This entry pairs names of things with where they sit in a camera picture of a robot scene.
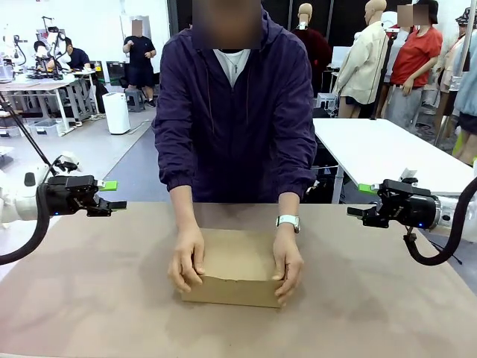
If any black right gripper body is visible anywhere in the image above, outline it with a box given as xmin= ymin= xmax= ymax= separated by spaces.
xmin=376 ymin=178 xmax=439 ymax=229

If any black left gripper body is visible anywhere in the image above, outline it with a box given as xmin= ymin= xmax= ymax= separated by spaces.
xmin=36 ymin=174 xmax=102 ymax=217

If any brown cardboard box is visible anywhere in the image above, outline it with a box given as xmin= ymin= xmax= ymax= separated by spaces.
xmin=180 ymin=227 xmax=284 ymax=309

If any person's right forearm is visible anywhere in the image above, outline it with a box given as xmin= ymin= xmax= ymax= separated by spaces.
xmin=169 ymin=184 xmax=204 ymax=232

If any person's left forearm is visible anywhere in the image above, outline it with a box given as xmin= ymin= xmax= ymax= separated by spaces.
xmin=277 ymin=192 xmax=303 ymax=219

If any small white box machine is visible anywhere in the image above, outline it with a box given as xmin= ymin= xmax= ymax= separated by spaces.
xmin=315 ymin=92 xmax=338 ymax=113

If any person's left hand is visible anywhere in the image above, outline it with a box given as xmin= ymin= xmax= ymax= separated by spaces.
xmin=271 ymin=225 xmax=305 ymax=307

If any person's right hand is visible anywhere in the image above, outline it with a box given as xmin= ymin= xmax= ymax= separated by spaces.
xmin=167 ymin=227 xmax=206 ymax=294

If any white side table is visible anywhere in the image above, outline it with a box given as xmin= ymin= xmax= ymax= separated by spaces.
xmin=312 ymin=117 xmax=475 ymax=205

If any grey plastic floor bin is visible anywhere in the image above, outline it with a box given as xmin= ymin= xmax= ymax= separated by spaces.
xmin=25 ymin=119 xmax=63 ymax=138

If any white air purifier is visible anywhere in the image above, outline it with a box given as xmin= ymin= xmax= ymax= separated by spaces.
xmin=102 ymin=92 xmax=131 ymax=135

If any white smartwatch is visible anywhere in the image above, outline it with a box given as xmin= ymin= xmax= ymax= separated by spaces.
xmin=275 ymin=214 xmax=301 ymax=235

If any grey stool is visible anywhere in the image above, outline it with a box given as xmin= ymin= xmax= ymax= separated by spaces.
xmin=124 ymin=89 xmax=146 ymax=113

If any white workshop desk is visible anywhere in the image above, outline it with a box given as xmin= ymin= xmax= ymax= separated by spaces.
xmin=0 ymin=70 xmax=98 ymax=137

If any mannequin in beige jacket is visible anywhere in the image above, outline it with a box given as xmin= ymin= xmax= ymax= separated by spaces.
xmin=332 ymin=0 xmax=391 ymax=119

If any seated person in dark shirt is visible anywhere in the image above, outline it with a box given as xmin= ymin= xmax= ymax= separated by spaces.
xmin=33 ymin=37 xmax=92 ymax=72

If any white monitor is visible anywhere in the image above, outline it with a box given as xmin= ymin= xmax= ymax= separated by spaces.
xmin=331 ymin=46 xmax=353 ymax=72

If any light blue jacket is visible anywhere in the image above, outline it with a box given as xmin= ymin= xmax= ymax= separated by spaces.
xmin=452 ymin=46 xmax=477 ymax=165

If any standing person in black shirt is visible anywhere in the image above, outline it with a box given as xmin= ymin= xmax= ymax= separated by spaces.
xmin=122 ymin=20 xmax=157 ymax=108

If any person in purple jacket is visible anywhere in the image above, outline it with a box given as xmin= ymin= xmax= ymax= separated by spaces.
xmin=153 ymin=0 xmax=318 ymax=204

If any figure in red t-shirt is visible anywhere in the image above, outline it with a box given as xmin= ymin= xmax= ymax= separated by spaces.
xmin=383 ymin=0 xmax=444 ymax=130

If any mannequin in dark red garment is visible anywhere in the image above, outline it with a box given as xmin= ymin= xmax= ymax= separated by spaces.
xmin=292 ymin=2 xmax=332 ymax=98

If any mannequin with hat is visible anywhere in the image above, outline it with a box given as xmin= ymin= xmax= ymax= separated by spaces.
xmin=434 ymin=6 xmax=477 ymax=124

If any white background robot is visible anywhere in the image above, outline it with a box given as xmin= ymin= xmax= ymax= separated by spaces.
xmin=35 ymin=15 xmax=75 ymax=80

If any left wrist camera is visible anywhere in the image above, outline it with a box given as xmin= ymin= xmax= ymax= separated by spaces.
xmin=51 ymin=151 xmax=82 ymax=175

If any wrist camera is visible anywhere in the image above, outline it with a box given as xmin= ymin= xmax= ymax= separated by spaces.
xmin=398 ymin=168 xmax=420 ymax=186
xmin=51 ymin=151 xmax=82 ymax=175

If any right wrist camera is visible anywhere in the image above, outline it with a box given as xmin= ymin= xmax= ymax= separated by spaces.
xmin=398 ymin=168 xmax=420 ymax=186

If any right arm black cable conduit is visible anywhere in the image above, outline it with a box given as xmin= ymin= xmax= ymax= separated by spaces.
xmin=403 ymin=176 xmax=477 ymax=266

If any black camera tripod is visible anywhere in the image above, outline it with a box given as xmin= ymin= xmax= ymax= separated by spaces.
xmin=0 ymin=92 xmax=59 ymax=177

